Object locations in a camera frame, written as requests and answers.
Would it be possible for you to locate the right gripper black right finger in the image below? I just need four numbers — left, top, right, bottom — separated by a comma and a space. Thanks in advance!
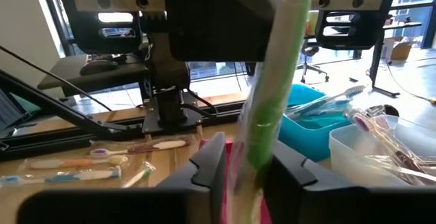
264, 140, 436, 224

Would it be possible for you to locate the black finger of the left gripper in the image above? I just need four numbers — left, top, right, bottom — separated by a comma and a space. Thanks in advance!
163, 0, 274, 63

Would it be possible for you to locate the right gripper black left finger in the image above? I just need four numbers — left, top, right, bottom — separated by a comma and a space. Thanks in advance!
16, 131, 228, 224

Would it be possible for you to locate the green toothbrush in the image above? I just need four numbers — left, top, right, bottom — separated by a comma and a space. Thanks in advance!
119, 161, 157, 190
224, 0, 315, 224

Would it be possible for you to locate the blue toothbrush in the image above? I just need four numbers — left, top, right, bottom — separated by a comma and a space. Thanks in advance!
285, 84, 368, 120
289, 103, 354, 123
0, 167, 123, 189

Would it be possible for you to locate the magenta plastic bin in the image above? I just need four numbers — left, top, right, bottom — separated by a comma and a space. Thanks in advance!
199, 138, 274, 224

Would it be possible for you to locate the clear white plastic bin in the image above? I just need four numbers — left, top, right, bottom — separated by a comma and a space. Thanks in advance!
328, 114, 436, 188

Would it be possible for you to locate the black computer mouse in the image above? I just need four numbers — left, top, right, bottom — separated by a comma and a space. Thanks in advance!
79, 59, 119, 76

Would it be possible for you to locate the purple-head toothbrush on table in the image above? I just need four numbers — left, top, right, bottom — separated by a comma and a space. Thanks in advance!
89, 138, 191, 159

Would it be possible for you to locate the bright blue plastic bin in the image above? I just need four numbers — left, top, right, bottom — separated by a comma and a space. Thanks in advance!
277, 83, 354, 163

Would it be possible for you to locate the black office chair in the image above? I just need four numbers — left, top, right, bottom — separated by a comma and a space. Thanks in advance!
295, 43, 330, 84

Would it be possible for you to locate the black standing desk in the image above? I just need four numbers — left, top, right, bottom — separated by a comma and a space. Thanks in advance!
367, 21, 424, 98

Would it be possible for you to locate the brown cardboard box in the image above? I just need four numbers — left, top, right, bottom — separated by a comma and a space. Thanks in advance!
381, 35, 416, 61

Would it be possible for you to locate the yellow extension cable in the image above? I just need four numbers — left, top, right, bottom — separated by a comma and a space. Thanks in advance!
384, 60, 436, 104

